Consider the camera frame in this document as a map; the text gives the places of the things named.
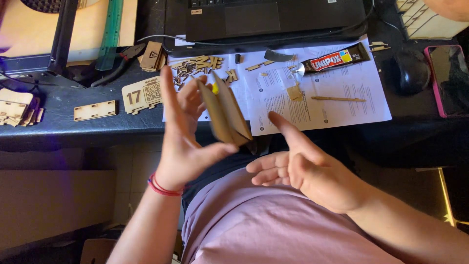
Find person's left hand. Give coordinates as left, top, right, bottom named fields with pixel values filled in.
left=156, top=66, right=239, bottom=191

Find person's right hand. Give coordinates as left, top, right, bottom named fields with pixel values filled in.
left=246, top=112, right=371, bottom=215

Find brown wooden panel piece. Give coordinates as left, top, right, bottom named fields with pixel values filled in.
left=197, top=71, right=254, bottom=146

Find white printed paper sheet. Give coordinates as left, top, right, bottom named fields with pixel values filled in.
left=240, top=35, right=393, bottom=137
left=162, top=51, right=257, bottom=122

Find wooden numbered table sign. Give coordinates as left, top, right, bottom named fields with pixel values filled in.
left=121, top=76, right=164, bottom=116

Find pink shirt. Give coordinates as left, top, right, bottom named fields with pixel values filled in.
left=181, top=167, right=404, bottom=264

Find thin wooden stick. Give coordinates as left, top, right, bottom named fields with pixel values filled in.
left=311, top=96, right=367, bottom=103

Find small brown cardboard scrap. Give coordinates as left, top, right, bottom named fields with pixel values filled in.
left=286, top=84, right=304, bottom=102

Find pile of small wooden bits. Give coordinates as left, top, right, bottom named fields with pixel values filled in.
left=169, top=55, right=239, bottom=91

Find rectangular slotted wooden plate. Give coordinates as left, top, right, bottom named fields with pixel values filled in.
left=73, top=100, right=119, bottom=122

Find small wooden box triangle mark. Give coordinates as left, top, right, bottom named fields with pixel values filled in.
left=138, top=41, right=168, bottom=73

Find black glue tube red label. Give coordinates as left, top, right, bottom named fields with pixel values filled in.
left=293, top=42, right=372, bottom=77

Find notched wooden strip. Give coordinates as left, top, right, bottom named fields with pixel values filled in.
left=245, top=60, right=276, bottom=72

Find brown cardboard box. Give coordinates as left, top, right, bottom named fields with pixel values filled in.
left=79, top=238, right=118, bottom=264

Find yellow metal strip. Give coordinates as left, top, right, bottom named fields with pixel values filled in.
left=437, top=167, right=469, bottom=228

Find grey curved blade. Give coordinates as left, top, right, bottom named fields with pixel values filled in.
left=263, top=48, right=295, bottom=63

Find black computer mouse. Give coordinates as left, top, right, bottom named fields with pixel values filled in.
left=391, top=49, right=432, bottom=97

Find small wooden slats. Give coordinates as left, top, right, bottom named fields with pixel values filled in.
left=369, top=41, right=391, bottom=53

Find green ruler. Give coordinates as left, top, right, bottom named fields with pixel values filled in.
left=95, top=0, right=125, bottom=72

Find phone in pink case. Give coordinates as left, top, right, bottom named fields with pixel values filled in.
left=424, top=44, right=469, bottom=119

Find black laptop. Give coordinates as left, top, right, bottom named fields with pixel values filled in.
left=185, top=0, right=368, bottom=43

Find stack of wooden cut pieces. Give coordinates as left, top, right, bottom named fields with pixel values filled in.
left=0, top=88, right=45, bottom=127

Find light wooden slotted organizer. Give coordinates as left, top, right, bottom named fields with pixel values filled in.
left=395, top=0, right=469, bottom=40

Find light plywood board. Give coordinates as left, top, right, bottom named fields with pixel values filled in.
left=0, top=0, right=138, bottom=64

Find red string bracelet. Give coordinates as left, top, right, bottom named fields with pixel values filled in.
left=148, top=173, right=184, bottom=197

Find black pliers red handle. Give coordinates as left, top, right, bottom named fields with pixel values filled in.
left=90, top=43, right=147, bottom=88

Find black laser engraver frame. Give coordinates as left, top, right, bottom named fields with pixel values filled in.
left=0, top=0, right=80, bottom=77

